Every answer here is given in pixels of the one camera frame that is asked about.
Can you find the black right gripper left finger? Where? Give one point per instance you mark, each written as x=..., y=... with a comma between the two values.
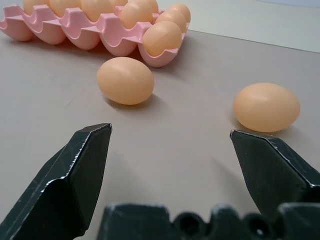
x=62, y=190

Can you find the beige egg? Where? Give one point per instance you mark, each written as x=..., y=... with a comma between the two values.
x=162, y=37
x=183, y=11
x=96, y=8
x=63, y=6
x=266, y=107
x=148, y=3
x=33, y=3
x=172, y=18
x=136, y=15
x=125, y=80

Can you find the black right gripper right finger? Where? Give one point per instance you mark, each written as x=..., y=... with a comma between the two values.
x=272, y=170

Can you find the pink plastic egg tray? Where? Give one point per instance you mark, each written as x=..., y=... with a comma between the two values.
x=110, y=35

